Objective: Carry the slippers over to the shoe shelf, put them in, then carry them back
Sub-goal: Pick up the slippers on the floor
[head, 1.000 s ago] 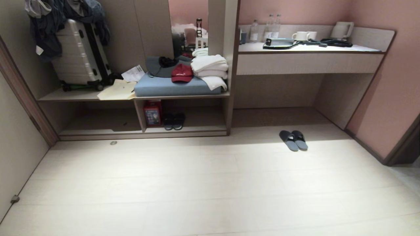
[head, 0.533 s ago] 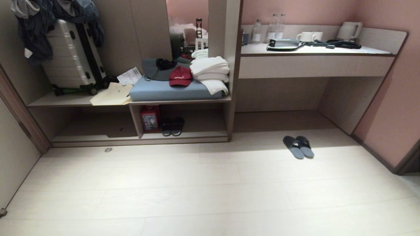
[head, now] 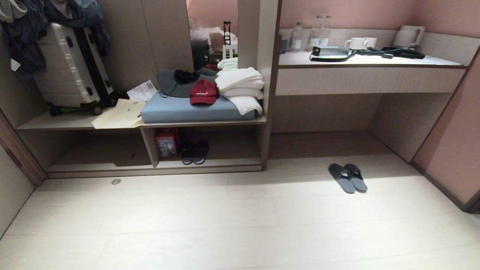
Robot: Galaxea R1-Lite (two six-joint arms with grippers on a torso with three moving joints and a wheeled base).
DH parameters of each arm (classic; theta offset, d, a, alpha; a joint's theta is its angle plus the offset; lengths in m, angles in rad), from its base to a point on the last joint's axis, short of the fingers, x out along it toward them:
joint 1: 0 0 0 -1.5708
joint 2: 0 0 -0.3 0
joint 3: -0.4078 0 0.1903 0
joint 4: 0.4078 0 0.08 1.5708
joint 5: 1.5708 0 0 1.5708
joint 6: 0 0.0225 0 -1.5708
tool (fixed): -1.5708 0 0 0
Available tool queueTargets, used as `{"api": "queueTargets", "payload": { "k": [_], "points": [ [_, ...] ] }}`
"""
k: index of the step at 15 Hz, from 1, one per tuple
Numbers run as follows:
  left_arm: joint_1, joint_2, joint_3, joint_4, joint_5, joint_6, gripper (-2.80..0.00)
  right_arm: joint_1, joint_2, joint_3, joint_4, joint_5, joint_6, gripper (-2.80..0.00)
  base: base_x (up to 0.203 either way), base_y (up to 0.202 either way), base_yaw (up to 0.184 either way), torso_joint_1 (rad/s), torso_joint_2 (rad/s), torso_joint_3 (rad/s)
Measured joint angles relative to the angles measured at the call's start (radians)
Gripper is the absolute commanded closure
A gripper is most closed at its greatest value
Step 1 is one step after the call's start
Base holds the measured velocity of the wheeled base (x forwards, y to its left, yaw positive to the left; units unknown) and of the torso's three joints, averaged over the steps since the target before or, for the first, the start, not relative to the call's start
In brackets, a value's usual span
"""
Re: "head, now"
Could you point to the silver hard-shell suitcase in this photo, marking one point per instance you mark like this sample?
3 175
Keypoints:
67 69

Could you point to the white electric kettle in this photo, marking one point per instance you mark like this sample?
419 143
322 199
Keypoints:
408 36

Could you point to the folded white towel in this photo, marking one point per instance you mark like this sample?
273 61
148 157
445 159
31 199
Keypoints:
240 84

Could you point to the beige paper envelope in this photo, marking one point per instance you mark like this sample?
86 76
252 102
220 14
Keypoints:
116 116

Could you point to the wooden desk counter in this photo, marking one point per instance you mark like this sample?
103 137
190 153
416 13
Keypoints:
369 75

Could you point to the grey sun hat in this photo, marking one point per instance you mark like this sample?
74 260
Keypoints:
176 85

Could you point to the clear plastic water bottle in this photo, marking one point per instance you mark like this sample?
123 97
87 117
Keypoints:
317 33
296 37
327 32

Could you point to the black tray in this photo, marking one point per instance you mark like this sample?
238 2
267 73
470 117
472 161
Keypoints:
332 56

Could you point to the white ceramic mug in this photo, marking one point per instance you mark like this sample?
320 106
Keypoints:
372 42
355 43

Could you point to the white printed paper sheet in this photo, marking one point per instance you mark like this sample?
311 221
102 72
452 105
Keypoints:
142 91

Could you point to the red baseball cap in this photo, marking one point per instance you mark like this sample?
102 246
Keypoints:
203 93

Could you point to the wall mirror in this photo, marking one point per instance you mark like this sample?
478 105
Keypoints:
212 33

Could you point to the grey slipper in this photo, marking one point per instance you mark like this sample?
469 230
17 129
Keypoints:
358 178
343 179

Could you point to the red fire safety box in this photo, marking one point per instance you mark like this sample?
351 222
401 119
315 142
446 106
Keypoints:
167 144

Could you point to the black slipper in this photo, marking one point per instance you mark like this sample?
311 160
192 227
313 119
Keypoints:
187 153
200 152

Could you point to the blue bench cushion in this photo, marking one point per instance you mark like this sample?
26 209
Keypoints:
187 110

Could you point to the dark hanging jacket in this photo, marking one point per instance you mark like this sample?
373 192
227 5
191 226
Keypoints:
26 33

